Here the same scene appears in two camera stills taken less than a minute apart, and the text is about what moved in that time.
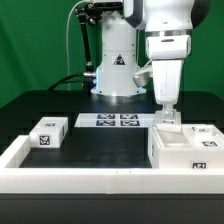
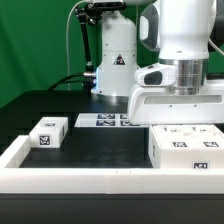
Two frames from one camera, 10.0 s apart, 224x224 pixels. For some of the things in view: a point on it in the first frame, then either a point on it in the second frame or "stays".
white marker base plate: [115, 120] stays
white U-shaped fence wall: [15, 179] stays
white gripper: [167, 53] → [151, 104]
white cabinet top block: [49, 132] stays
